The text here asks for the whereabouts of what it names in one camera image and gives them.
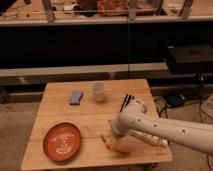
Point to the black striped block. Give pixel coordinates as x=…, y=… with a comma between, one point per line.
x=128, y=98

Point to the orange ceramic bowl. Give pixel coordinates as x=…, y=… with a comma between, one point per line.
x=62, y=142

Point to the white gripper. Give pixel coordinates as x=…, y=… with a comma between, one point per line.
x=116, y=142

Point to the white tube with label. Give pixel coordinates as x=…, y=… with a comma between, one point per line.
x=150, y=139

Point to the blue sponge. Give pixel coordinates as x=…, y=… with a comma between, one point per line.
x=75, y=97

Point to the orange pepper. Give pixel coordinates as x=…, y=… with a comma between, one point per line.
x=122, y=150

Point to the translucent plastic cup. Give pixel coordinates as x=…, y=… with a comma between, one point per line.
x=98, y=91

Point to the wooden table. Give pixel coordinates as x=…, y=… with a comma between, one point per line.
x=93, y=120

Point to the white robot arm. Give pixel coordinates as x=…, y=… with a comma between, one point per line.
x=197, y=136

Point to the long wooden shelf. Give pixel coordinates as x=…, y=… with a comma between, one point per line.
x=25, y=76

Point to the black box on shelf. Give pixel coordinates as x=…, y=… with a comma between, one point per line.
x=190, y=59

